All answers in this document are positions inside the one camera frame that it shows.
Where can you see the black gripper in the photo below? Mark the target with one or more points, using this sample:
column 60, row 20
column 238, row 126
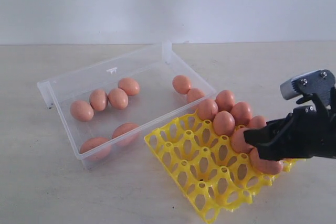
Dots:
column 307, row 133

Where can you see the yellow plastic egg tray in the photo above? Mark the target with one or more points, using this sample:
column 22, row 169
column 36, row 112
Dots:
column 209, row 173

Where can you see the clear plastic storage box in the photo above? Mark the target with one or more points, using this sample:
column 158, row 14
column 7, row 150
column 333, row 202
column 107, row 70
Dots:
column 113, row 132

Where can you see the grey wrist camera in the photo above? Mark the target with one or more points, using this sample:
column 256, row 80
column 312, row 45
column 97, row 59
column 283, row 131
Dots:
column 319, row 82

